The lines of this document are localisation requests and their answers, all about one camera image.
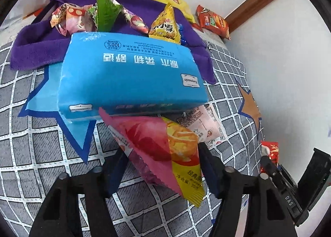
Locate green snack packet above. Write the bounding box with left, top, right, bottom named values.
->
left=88, top=0, right=123, bottom=32

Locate red dotted snack packet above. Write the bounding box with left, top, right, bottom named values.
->
left=50, top=3, right=87, bottom=29

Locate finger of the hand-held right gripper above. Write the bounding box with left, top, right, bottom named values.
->
left=261, top=156, right=285, bottom=191

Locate orange chip bag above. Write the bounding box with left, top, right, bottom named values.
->
left=196, top=5, right=231, bottom=40

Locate blue tissue pack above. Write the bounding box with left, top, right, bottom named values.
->
left=57, top=32, right=209, bottom=123

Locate newspaper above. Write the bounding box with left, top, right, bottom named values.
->
left=190, top=21, right=225, bottom=46

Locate pink and yellow snack packet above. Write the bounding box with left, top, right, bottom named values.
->
left=99, top=108, right=206, bottom=208

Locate purple towel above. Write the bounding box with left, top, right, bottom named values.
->
left=10, top=0, right=218, bottom=85

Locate pink red-circle snack packet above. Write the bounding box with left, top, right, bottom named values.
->
left=121, top=6, right=150, bottom=34

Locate pink white snack packet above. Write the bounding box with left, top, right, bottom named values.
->
left=177, top=104, right=229, bottom=149

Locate yellow triangular snack packet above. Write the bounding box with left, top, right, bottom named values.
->
left=149, top=3, right=181, bottom=44

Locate blue snack packet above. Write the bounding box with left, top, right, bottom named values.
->
left=178, top=23, right=189, bottom=46

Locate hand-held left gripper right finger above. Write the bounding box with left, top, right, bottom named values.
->
left=198, top=142, right=298, bottom=237

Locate grey checked bedsheet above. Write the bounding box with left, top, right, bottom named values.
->
left=0, top=22, right=264, bottom=237

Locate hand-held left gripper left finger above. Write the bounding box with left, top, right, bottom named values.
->
left=28, top=149, right=128, bottom=237

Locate yellow chip bag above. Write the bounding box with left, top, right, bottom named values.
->
left=141, top=0, right=197, bottom=24

